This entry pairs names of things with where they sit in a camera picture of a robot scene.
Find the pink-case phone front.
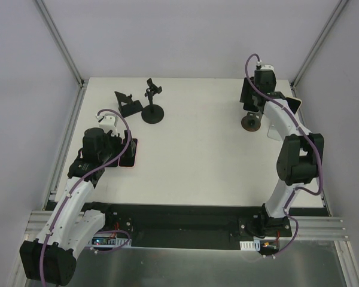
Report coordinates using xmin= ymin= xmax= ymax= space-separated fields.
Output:
xmin=118 ymin=149 xmax=136 ymax=167

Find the pink-case phone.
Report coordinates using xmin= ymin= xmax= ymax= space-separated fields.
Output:
xmin=118 ymin=149 xmax=136 ymax=167
xmin=285 ymin=97 xmax=302 ymax=114

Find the silver-edged phone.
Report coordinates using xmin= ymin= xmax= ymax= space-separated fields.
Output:
xmin=239 ymin=77 xmax=258 ymax=112

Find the black folding phone stand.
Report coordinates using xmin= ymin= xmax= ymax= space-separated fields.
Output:
xmin=114 ymin=91 xmax=143 ymax=118

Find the black round-base phone stand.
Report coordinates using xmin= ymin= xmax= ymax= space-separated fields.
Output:
xmin=141 ymin=78 xmax=165 ymax=124

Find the black phone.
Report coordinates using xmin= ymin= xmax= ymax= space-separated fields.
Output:
xmin=104 ymin=160 xmax=118 ymax=168

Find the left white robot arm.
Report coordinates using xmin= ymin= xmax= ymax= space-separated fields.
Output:
xmin=20 ymin=127 xmax=133 ymax=286

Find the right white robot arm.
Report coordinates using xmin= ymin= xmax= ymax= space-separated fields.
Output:
xmin=247 ymin=65 xmax=324 ymax=237

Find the brown round-base phone stand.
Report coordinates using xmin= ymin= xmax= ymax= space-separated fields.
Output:
xmin=241 ymin=112 xmax=262 ymax=132

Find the white phone stand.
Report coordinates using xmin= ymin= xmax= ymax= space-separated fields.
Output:
xmin=267 ymin=123 xmax=284 ymax=142

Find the right pink-case phone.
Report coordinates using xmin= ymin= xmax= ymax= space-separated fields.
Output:
xmin=285 ymin=97 xmax=302 ymax=114

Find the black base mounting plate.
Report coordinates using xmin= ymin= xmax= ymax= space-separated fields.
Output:
xmin=46 ymin=200 xmax=330 ymax=251

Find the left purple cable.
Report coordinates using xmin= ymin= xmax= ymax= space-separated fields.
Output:
xmin=39 ymin=109 xmax=132 ymax=285

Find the purple cable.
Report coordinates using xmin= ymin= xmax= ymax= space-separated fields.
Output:
xmin=39 ymin=109 xmax=132 ymax=285
xmin=245 ymin=53 xmax=324 ymax=259

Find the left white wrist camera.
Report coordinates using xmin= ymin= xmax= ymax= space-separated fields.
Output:
xmin=96 ymin=114 xmax=118 ymax=136

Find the right aluminium table rail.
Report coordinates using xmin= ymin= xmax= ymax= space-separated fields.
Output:
xmin=288 ymin=83 xmax=330 ymax=210

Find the right aluminium frame post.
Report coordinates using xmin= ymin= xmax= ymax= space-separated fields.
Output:
xmin=290 ymin=0 xmax=351 ymax=90

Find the aluminium frame post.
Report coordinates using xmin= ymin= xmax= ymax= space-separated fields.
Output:
xmin=290 ymin=0 xmax=351 ymax=90
xmin=33 ymin=0 xmax=84 ymax=87

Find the left white cable duct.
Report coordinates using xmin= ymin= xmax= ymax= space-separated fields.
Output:
xmin=89 ymin=236 xmax=132 ymax=249

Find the white cable duct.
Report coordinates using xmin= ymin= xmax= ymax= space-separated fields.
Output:
xmin=239 ymin=240 xmax=261 ymax=252
xmin=89 ymin=236 xmax=132 ymax=249

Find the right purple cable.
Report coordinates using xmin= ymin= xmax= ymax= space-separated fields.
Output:
xmin=245 ymin=53 xmax=324 ymax=259

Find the right white cable duct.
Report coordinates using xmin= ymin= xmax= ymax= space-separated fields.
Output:
xmin=239 ymin=240 xmax=261 ymax=252

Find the left aluminium frame post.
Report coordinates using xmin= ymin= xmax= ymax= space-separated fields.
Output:
xmin=33 ymin=0 xmax=84 ymax=87

